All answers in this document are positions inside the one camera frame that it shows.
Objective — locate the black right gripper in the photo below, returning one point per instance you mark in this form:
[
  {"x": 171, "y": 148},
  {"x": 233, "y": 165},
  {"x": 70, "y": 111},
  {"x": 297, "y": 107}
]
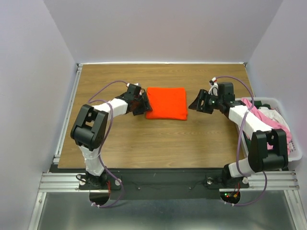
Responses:
[{"x": 203, "y": 95}]

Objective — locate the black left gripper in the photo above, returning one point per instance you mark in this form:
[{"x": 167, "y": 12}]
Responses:
[{"x": 146, "y": 106}]

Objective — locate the orange t shirt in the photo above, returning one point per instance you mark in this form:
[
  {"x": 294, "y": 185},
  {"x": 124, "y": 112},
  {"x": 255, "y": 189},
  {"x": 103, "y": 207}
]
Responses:
[{"x": 167, "y": 103}]

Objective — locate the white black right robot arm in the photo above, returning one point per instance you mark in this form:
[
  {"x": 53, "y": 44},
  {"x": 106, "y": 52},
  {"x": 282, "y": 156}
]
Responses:
[{"x": 268, "y": 146}]

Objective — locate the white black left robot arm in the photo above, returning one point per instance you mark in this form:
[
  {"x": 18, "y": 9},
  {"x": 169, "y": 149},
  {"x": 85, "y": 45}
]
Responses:
[{"x": 92, "y": 126}]

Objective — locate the dark green garment in basket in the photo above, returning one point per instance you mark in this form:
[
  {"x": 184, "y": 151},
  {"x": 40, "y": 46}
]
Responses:
[{"x": 259, "y": 105}]

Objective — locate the white garment in basket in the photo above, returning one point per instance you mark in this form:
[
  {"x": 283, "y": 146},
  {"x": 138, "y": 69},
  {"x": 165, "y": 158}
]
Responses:
[{"x": 273, "y": 115}]

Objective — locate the pink t shirt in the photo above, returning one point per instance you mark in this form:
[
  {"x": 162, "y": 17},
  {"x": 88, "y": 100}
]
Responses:
[{"x": 274, "y": 125}]

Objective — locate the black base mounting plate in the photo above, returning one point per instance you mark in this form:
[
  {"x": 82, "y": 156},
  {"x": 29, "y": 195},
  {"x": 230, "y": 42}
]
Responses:
[{"x": 159, "y": 184}]

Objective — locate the white perforated laundry basket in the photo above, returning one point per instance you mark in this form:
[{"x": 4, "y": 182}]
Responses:
[{"x": 253, "y": 124}]

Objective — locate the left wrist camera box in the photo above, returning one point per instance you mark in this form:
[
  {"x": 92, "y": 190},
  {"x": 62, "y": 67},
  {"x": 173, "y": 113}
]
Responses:
[{"x": 135, "y": 89}]

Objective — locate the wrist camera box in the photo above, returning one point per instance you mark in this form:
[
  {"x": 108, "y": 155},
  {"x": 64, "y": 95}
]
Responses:
[
  {"x": 219, "y": 89},
  {"x": 135, "y": 89}
]

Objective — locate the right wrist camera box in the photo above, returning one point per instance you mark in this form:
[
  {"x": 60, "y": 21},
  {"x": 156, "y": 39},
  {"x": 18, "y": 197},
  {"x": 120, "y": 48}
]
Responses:
[{"x": 219, "y": 89}]

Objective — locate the aluminium frame rail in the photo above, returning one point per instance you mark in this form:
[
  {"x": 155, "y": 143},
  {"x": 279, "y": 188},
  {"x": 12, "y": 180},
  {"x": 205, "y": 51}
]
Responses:
[{"x": 67, "y": 182}]

